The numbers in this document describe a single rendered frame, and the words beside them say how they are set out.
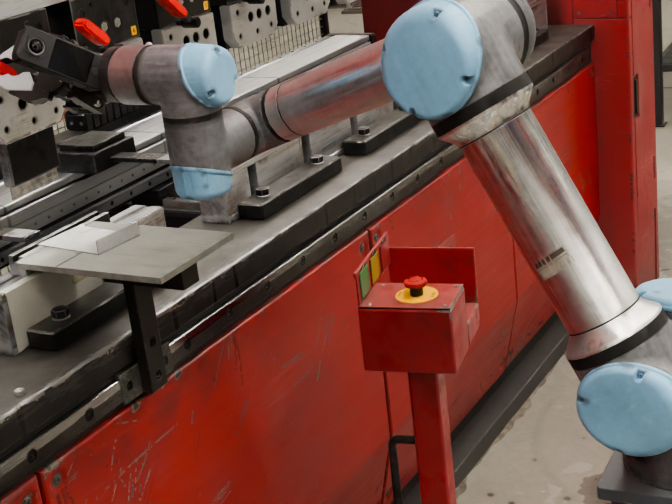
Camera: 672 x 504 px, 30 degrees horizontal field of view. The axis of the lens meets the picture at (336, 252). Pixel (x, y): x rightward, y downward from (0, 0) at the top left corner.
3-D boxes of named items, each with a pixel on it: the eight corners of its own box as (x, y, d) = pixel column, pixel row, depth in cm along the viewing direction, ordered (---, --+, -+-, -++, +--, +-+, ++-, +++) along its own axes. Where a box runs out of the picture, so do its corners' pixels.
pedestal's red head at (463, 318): (456, 375, 207) (447, 274, 201) (364, 371, 212) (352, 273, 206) (480, 325, 224) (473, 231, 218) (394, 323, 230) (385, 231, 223)
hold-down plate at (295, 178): (263, 220, 225) (261, 205, 224) (238, 219, 228) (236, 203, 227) (342, 170, 249) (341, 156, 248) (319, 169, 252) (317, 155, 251)
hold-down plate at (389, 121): (366, 155, 257) (364, 141, 256) (343, 154, 260) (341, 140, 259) (427, 116, 282) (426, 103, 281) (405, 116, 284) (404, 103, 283)
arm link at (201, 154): (262, 178, 164) (250, 96, 160) (211, 206, 155) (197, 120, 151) (214, 175, 168) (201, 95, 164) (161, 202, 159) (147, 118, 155)
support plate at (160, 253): (161, 284, 168) (160, 278, 168) (15, 269, 181) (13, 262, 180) (234, 238, 183) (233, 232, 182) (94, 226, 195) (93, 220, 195)
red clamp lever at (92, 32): (88, 15, 180) (127, 47, 189) (66, 16, 182) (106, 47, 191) (84, 26, 180) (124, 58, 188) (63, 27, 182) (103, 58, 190)
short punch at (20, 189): (18, 200, 181) (4, 137, 178) (7, 200, 182) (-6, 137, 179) (63, 179, 189) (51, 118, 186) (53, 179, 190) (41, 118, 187)
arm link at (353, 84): (544, -50, 144) (240, 83, 174) (505, -34, 136) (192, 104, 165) (581, 43, 146) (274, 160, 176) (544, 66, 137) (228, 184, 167)
